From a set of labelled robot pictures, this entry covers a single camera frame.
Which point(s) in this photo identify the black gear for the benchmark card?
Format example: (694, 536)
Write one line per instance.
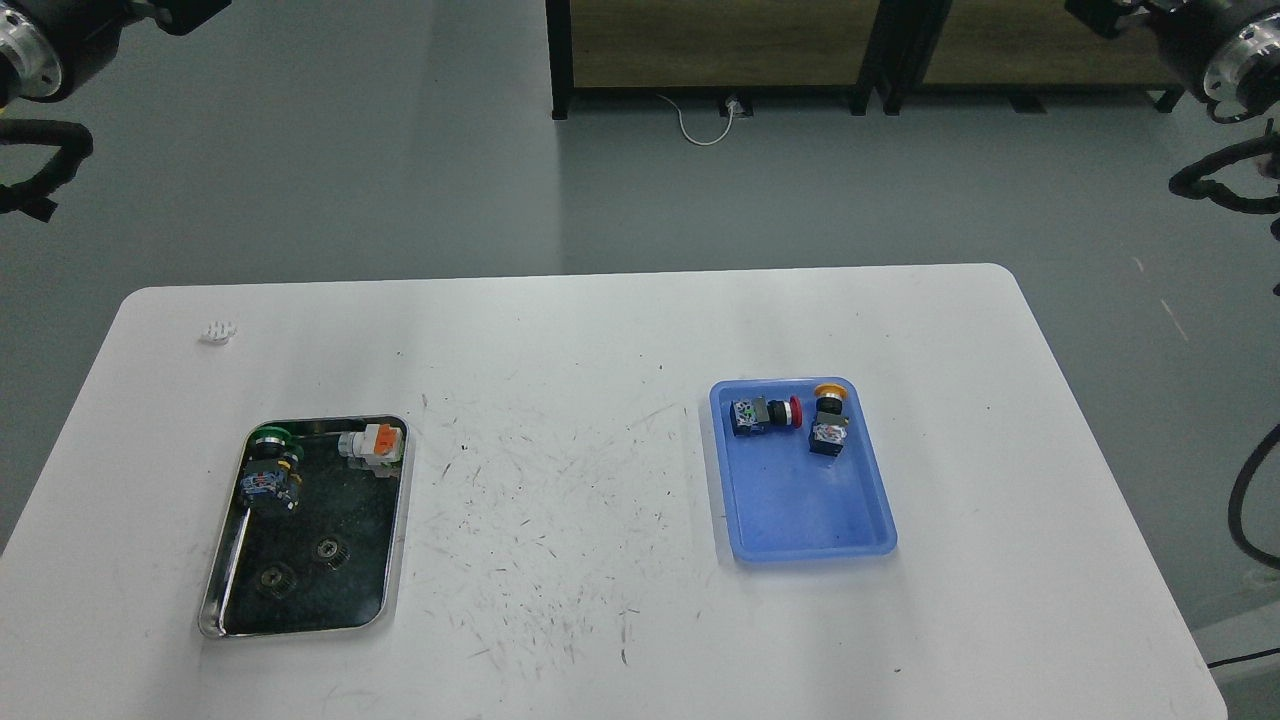
(330, 552)
(277, 580)

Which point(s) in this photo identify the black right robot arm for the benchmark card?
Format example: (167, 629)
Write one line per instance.
(1226, 55)

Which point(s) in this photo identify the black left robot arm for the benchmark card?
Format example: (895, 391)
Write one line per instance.
(50, 49)

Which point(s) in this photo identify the blue plastic tray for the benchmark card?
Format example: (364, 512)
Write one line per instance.
(784, 504)

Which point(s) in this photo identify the silver metal tray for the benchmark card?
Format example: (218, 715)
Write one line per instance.
(367, 512)

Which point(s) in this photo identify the small white plastic piece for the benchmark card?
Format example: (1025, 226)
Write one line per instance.
(218, 334)

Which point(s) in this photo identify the red push button switch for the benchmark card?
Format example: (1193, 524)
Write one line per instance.
(758, 415)

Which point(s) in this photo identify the yellow push button switch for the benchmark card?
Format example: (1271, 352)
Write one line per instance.
(829, 430)

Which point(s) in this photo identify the orange white switch module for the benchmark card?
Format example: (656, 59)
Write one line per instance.
(378, 448)

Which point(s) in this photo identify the left wooden cabinet black frame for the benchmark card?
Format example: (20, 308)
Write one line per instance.
(722, 49)

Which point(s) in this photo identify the wooden cabinet black frame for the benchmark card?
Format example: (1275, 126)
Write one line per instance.
(1020, 50)
(722, 49)

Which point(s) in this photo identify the green push button switch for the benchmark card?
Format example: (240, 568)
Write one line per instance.
(269, 481)

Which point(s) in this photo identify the right wooden cabinet black frame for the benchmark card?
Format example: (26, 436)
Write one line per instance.
(1020, 50)

